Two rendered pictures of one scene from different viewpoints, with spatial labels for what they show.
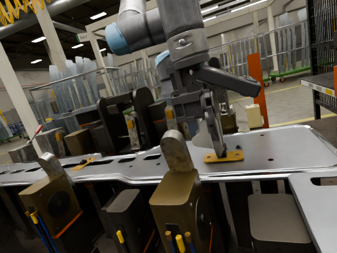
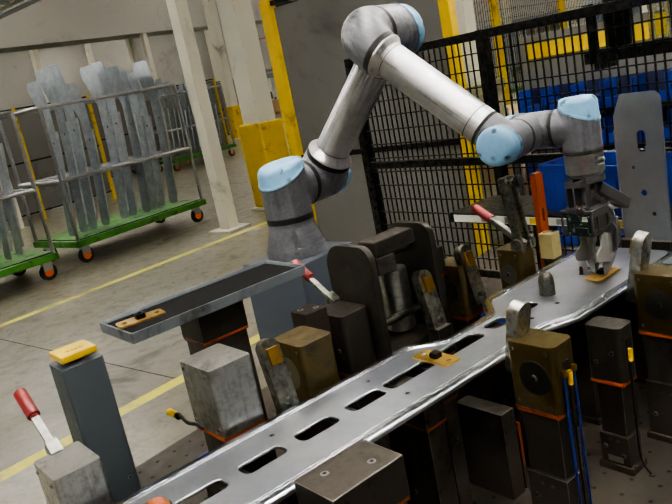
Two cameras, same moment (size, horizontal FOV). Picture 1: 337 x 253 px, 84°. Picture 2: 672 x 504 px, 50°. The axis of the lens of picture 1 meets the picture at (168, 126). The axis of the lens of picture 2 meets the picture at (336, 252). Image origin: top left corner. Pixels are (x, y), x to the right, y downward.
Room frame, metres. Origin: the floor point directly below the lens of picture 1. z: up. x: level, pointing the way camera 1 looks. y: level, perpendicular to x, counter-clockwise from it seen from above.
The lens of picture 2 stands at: (0.15, 1.40, 1.51)
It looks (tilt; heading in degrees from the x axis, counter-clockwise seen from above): 14 degrees down; 299
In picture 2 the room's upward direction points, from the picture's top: 11 degrees counter-clockwise
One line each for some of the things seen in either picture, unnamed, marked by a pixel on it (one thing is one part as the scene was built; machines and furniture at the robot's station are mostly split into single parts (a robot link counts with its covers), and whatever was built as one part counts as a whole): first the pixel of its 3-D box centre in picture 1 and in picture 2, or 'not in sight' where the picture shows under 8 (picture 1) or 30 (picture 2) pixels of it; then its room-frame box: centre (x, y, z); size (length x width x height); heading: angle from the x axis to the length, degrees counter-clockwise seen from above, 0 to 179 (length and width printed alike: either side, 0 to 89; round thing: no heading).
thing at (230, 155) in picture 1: (222, 154); (602, 271); (0.38, -0.10, 1.01); 0.08 x 0.04 x 0.01; 67
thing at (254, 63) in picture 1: (265, 138); (548, 274); (0.52, -0.27, 0.95); 0.03 x 0.01 x 0.50; 67
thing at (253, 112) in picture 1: (261, 163); (557, 305); (0.51, -0.24, 0.88); 0.04 x 0.04 x 0.37; 67
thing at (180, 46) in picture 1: (187, 47); (586, 164); (0.38, -0.08, 1.24); 0.08 x 0.08 x 0.05
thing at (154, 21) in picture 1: (174, 21); (528, 132); (0.49, -0.08, 1.32); 0.11 x 0.11 x 0.08; 79
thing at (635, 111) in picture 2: not in sight; (641, 167); (0.31, -0.36, 1.17); 0.12 x 0.01 x 0.34; 157
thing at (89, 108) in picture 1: (87, 109); (207, 297); (1.00, 0.39, 1.16); 0.37 x 0.14 x 0.02; 67
